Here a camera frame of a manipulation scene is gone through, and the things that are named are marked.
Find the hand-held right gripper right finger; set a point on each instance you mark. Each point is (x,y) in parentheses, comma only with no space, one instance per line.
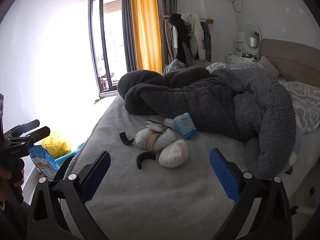
(225,177)

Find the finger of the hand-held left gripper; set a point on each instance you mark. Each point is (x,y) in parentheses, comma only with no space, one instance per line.
(27,125)
(37,133)

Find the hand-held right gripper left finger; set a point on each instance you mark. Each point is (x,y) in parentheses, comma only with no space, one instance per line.
(97,177)

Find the black curved plastic piece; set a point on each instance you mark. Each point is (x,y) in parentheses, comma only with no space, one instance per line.
(123,140)
(143,156)

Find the brown tape roll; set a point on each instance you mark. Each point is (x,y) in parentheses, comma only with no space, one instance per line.
(151,141)

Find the blue tissue pack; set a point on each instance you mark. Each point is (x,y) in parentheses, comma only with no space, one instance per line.
(185,126)

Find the clear bubble wrap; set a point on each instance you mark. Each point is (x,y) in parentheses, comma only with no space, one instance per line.
(166,138)

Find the clear plastic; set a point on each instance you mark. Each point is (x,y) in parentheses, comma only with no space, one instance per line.
(169,122)

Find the black and white packet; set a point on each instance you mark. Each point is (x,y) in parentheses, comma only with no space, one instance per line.
(156,125)

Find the person's left hand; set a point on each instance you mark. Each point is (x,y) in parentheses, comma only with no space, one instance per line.
(3,174)

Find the yellow plastic bag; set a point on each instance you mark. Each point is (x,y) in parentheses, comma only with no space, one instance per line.
(56,145)

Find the blue printed packet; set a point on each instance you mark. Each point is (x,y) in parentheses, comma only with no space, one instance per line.
(42,160)

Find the dark grey fleece blanket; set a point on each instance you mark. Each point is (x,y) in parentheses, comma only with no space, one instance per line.
(212,100)

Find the brown pillow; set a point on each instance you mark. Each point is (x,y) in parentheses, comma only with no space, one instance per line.
(187,77)

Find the cloud-patterned pillow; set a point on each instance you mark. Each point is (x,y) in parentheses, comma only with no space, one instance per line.
(305,100)

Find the blue cloud-patterned duvet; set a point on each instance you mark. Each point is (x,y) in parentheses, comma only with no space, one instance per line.
(232,66)

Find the glass balcony door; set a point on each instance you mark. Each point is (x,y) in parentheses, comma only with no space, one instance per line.
(110,42)

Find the white dresser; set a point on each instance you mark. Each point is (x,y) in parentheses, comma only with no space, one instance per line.
(237,59)

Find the beige pillow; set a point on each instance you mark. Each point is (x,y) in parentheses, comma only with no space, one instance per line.
(268,66)

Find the beige headboard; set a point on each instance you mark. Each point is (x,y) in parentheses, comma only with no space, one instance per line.
(292,60)

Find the white shelf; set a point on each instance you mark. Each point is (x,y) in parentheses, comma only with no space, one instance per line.
(239,42)

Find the grey garment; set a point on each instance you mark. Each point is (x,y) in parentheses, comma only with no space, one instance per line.
(207,42)

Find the white table lamp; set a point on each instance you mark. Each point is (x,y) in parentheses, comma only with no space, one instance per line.
(253,42)

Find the white jacket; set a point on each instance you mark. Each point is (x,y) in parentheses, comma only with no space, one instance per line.
(197,37)

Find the beige coat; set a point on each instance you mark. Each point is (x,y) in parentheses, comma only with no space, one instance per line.
(169,42)

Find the yellow curtain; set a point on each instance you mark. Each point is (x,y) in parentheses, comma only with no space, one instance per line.
(145,30)

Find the round mirror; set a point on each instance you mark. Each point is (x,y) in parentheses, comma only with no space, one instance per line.
(251,30)

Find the black garment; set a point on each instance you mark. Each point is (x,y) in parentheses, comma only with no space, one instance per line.
(181,30)

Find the clothes rack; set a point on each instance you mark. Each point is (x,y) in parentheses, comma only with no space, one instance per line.
(203,18)

